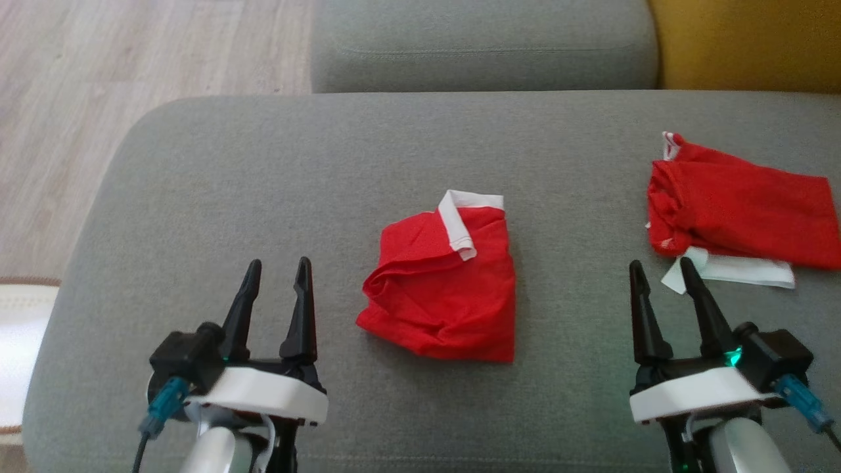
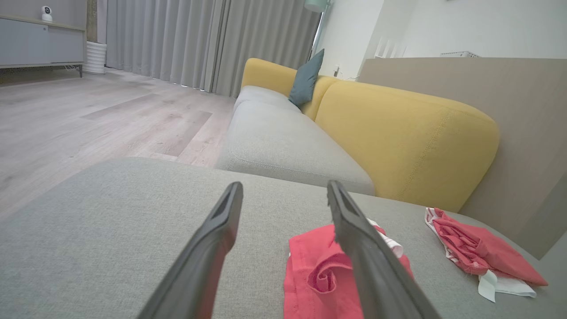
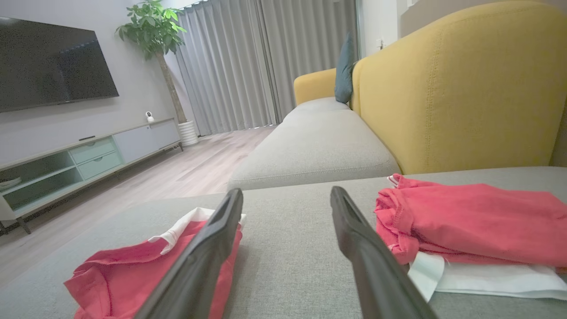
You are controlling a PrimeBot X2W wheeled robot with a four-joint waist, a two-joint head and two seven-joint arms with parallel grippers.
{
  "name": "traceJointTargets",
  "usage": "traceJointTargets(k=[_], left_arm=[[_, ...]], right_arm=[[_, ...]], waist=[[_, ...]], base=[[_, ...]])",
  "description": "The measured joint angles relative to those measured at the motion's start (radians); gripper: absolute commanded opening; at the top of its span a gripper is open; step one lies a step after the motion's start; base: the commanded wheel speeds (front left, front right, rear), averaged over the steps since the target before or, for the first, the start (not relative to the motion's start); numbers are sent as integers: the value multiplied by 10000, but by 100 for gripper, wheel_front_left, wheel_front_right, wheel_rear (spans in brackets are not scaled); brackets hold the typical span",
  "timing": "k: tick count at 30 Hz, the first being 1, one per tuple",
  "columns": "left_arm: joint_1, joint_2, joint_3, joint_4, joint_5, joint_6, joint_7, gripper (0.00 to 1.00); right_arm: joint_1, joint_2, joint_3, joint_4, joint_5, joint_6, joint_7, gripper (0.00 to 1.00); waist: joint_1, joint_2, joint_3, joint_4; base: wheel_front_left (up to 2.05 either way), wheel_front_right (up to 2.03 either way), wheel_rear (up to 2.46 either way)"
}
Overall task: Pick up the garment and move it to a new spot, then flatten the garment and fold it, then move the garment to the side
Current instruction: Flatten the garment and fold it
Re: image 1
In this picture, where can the grey sofa seat cushion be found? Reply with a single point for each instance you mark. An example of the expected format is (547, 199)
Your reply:
(420, 164)

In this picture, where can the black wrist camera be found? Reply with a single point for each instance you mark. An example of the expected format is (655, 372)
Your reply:
(187, 358)
(775, 355)

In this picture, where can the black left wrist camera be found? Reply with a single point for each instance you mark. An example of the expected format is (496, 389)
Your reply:
(187, 358)

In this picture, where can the yellow cushion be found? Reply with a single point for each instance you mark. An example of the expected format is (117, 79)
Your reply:
(749, 43)

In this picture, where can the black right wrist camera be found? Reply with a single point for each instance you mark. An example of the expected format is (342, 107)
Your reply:
(775, 355)

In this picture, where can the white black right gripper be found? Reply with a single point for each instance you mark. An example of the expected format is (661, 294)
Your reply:
(696, 391)

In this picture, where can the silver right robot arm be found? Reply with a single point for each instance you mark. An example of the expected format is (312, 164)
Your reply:
(746, 447)

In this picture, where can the white rug brown edge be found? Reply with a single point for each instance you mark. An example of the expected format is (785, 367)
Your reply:
(23, 355)

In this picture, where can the teal left camera connector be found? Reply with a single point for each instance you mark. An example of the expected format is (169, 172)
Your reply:
(164, 407)

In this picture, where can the red garment white striped band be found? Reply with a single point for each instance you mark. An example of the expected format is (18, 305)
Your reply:
(742, 210)

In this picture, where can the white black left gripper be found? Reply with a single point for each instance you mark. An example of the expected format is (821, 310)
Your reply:
(263, 394)

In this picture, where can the teal right camera connector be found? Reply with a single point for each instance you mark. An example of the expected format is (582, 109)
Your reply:
(805, 402)

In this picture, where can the grey sofa back cushion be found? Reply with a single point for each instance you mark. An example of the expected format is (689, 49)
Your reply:
(486, 46)

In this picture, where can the red mesh shorts white hem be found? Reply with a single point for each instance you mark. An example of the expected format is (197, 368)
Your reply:
(440, 289)

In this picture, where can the teal camera connector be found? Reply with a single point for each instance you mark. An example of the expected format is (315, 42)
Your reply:
(164, 407)
(805, 402)

